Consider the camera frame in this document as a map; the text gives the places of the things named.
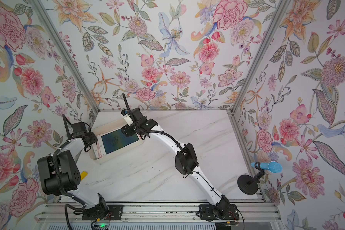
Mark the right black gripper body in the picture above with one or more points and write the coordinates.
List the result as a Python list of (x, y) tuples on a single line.
[(138, 128)]

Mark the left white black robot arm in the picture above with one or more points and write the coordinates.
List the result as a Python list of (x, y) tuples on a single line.
[(60, 176)]

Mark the pink writing tablet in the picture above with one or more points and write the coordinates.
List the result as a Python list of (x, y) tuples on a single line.
[(114, 143)]

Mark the yellow sticky tape strip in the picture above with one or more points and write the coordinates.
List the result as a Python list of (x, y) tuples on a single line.
[(83, 175)]

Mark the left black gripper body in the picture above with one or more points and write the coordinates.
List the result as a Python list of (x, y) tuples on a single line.
[(91, 137)]

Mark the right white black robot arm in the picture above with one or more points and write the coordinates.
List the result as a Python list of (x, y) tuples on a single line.
[(218, 207)]

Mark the blue microphone on stand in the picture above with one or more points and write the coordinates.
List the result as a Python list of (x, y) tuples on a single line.
[(249, 185)]

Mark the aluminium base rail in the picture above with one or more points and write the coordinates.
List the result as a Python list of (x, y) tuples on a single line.
[(251, 210)]

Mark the cream plastic storage box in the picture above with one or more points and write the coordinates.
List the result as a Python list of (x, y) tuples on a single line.
[(103, 129)]

